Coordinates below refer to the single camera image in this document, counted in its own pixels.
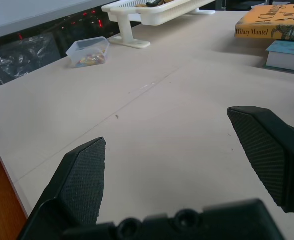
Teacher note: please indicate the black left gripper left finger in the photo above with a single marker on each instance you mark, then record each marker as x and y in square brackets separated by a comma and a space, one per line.
[83, 180]

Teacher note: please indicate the clear plastic container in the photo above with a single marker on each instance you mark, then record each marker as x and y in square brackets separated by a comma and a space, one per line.
[88, 51]

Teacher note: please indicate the black object in basket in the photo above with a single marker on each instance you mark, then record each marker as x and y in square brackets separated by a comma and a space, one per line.
[154, 3]

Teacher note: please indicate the crumpled black plastic bag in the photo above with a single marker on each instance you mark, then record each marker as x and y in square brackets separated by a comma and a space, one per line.
[24, 56]

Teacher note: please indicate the light blue hardcover book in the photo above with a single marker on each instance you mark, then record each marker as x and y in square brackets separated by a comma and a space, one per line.
[288, 56]

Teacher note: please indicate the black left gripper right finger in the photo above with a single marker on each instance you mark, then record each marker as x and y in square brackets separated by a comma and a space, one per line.
[264, 150]

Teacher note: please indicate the white countertop ledge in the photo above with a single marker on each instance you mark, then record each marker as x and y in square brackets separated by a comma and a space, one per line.
[24, 15]

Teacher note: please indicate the small colourful pieces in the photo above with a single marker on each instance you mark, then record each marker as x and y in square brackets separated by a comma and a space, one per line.
[92, 60]

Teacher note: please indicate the white plastic raised basket shelf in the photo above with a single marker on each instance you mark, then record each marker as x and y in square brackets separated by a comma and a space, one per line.
[159, 12]

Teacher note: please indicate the brown object in basket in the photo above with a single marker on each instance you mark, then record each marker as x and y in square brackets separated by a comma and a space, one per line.
[140, 5]

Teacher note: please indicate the yellow hardcover book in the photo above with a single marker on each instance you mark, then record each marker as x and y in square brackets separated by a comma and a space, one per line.
[274, 23]

